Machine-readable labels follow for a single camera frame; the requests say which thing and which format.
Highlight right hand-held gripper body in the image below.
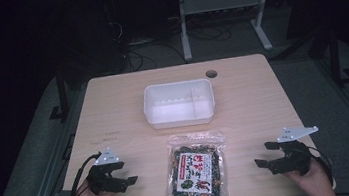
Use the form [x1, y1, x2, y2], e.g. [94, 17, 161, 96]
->
[264, 123, 325, 181]

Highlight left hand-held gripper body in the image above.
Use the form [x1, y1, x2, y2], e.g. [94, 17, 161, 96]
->
[82, 146, 130, 196]

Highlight clear seaweed snack packet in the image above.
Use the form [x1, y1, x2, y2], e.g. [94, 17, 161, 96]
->
[152, 128, 235, 196]

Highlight white plastic divided container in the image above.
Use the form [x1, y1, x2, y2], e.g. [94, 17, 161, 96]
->
[140, 76, 218, 132]

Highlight person's right hand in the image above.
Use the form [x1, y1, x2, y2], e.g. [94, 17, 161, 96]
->
[282, 156, 331, 196]

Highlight black metal stand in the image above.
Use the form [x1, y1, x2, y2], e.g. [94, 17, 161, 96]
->
[324, 24, 349, 89]
[43, 65, 72, 123]

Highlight dark round table grommet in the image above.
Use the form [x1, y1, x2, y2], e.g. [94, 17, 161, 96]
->
[204, 69, 219, 80]

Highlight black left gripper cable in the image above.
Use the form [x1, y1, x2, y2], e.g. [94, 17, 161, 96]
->
[62, 151, 108, 196]

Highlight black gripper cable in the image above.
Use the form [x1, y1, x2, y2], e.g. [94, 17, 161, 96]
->
[62, 151, 108, 196]
[308, 143, 336, 190]

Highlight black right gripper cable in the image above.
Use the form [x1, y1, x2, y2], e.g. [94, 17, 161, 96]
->
[308, 143, 336, 190]

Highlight black floor cables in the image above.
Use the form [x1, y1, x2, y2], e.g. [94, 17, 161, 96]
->
[109, 7, 236, 75]

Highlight white metal desk frame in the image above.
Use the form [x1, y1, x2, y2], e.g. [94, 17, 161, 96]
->
[174, 0, 281, 64]

